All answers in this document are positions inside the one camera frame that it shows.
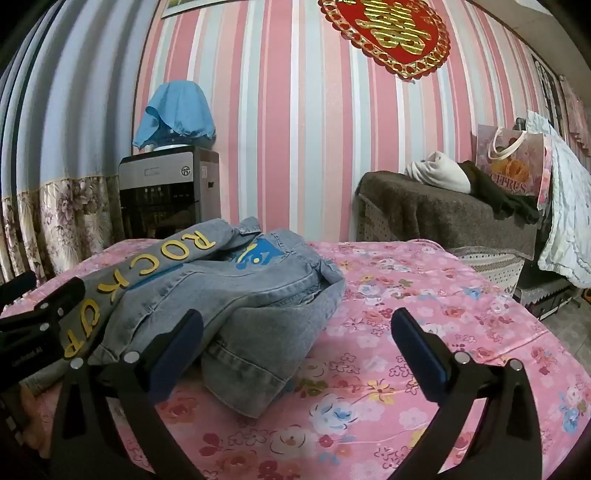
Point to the wall poster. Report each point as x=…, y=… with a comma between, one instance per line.
x=180, y=7

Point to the white quilt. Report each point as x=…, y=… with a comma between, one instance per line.
x=568, y=207

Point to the black cloth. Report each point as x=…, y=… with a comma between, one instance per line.
x=503, y=198

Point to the white cloth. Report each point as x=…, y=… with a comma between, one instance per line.
x=438, y=173

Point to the silver water dispenser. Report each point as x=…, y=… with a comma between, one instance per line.
x=157, y=184

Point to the dotted lace cloth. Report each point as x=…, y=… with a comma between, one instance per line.
x=383, y=221

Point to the dark storage box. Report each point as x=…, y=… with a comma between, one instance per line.
x=545, y=297

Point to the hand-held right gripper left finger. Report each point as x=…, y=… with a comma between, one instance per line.
x=178, y=355

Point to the blue cloth cover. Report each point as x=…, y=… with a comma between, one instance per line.
x=180, y=106

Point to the striped curtain with floral hem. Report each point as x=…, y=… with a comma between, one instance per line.
x=55, y=115

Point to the red gold wall ornament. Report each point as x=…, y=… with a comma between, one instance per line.
x=388, y=32

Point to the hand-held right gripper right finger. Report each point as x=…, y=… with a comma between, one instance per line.
x=422, y=364

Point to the floral shopping bag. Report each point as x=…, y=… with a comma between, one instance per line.
x=512, y=161

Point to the dark wall frame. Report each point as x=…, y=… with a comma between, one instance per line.
x=549, y=92

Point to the blue denim jacket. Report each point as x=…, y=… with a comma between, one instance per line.
x=258, y=295

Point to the patterned cloth cover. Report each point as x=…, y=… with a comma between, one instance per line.
x=489, y=267

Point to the pink floral bed sheet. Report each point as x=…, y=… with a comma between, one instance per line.
x=369, y=323

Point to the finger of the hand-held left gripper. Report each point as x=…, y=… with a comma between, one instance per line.
x=18, y=285
x=60, y=297

